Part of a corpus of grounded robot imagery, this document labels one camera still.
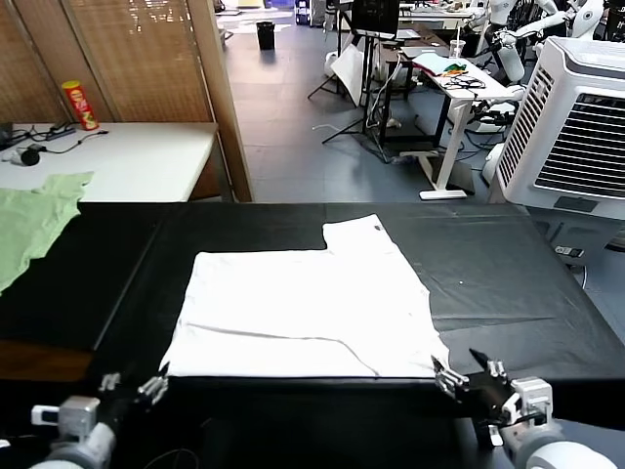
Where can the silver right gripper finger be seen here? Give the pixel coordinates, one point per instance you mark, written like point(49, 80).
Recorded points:
point(451, 381)
point(495, 373)

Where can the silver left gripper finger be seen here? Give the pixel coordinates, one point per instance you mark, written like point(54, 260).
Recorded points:
point(110, 382)
point(154, 388)

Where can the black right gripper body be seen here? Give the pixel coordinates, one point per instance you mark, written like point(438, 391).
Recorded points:
point(488, 396)

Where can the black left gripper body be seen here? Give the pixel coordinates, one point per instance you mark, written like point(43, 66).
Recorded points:
point(119, 403)

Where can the white printed t-shirt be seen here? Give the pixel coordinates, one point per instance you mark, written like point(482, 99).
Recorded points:
point(303, 303)

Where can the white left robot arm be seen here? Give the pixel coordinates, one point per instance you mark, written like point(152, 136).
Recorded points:
point(78, 452)

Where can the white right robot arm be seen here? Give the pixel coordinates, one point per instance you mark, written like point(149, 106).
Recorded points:
point(552, 454)

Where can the black table cover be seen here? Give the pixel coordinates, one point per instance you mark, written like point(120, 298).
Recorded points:
point(488, 293)

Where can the white floor power strip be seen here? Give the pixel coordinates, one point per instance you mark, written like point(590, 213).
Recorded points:
point(569, 250)

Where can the light green t-shirt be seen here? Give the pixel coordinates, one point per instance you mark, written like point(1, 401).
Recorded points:
point(29, 220)

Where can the white side table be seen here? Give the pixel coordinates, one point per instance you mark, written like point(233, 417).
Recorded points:
point(146, 161)

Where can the white black handheld device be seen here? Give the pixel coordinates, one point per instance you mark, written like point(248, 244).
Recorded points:
point(29, 156)

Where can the black power strip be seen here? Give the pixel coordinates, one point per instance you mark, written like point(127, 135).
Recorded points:
point(61, 131)

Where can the white air cooler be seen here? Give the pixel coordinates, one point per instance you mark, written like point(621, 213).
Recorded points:
point(561, 122)

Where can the black box device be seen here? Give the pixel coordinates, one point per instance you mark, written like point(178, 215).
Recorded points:
point(5, 136)

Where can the red chips can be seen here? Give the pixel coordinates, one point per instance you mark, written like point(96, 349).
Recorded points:
point(80, 105)

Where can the white standing desk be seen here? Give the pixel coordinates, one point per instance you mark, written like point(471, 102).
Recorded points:
point(488, 85)

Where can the black monitor stand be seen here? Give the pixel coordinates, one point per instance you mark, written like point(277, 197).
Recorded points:
point(366, 88)

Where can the orange green fabric piece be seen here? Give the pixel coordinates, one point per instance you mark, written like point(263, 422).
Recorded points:
point(456, 68)

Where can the white humanoid robot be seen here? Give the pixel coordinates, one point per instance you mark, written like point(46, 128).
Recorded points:
point(510, 58)
point(586, 14)

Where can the teal cloth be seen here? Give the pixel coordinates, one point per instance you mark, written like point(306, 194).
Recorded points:
point(429, 61)

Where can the wooden folding screen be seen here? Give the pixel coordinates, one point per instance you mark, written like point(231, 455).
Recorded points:
point(146, 58)

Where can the clear plastic cup with straw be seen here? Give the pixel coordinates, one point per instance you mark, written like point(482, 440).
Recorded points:
point(457, 49)

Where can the white reflector board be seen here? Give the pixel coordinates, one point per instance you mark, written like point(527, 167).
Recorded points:
point(349, 68)

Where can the grey laptop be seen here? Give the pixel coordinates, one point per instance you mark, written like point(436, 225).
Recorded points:
point(425, 50)

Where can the black trash bin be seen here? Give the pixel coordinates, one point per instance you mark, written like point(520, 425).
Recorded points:
point(265, 35)

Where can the black monitor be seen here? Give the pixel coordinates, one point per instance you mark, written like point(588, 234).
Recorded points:
point(373, 14)

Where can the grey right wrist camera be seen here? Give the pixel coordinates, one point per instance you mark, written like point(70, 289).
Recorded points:
point(532, 398)

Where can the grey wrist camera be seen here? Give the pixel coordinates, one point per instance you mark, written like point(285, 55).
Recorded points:
point(73, 413)
point(532, 398)

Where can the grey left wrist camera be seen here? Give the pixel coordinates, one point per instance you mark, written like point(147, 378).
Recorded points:
point(73, 413)

